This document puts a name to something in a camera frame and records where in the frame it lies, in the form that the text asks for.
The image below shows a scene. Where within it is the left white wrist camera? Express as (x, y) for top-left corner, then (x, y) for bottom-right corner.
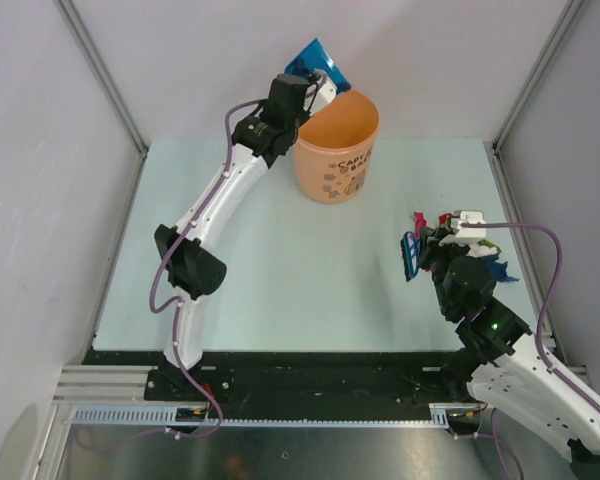
(305, 69), (337, 116)

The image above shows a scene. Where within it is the red paper scrap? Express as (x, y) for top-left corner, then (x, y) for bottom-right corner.
(439, 213), (452, 225)

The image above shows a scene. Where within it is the blue plastic dustpan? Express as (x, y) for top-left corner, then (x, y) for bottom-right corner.
(284, 38), (351, 94)

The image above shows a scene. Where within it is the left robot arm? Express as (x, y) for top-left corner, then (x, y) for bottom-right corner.
(149, 69), (337, 400)

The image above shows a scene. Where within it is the blue hand brush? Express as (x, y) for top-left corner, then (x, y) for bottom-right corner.
(400, 231), (421, 282)

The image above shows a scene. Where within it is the white paper scrap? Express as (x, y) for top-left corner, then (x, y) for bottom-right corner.
(468, 239), (501, 258)

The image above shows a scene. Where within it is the white cable duct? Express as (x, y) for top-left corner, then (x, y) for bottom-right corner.
(72, 402), (481, 429)

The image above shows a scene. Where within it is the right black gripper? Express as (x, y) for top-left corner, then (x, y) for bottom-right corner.
(415, 227), (470, 317)

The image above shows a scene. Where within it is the pink paper scrap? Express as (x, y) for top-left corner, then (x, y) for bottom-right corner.
(413, 211), (427, 238)

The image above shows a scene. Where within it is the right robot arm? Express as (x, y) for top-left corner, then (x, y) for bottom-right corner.
(417, 222), (600, 479)

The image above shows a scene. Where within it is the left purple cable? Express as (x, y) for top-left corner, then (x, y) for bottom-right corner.
(148, 79), (331, 441)

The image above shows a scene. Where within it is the orange plastic bucket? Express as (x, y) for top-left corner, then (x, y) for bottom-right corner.
(292, 90), (380, 204)

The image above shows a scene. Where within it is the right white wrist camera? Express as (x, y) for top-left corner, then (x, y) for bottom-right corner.
(439, 210), (487, 246)

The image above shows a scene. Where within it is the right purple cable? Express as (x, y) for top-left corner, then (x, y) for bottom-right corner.
(462, 222), (600, 480)

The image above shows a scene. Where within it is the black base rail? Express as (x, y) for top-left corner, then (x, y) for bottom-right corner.
(83, 349), (478, 420)

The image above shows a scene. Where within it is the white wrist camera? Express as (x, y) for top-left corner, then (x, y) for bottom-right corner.
(305, 69), (337, 116)
(439, 210), (487, 246)

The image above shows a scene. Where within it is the dark blue paper scrap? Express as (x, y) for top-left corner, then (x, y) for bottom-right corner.
(482, 253), (520, 283)

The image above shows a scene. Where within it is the purple cable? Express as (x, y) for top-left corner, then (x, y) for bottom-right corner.
(462, 222), (600, 480)
(148, 79), (331, 441)

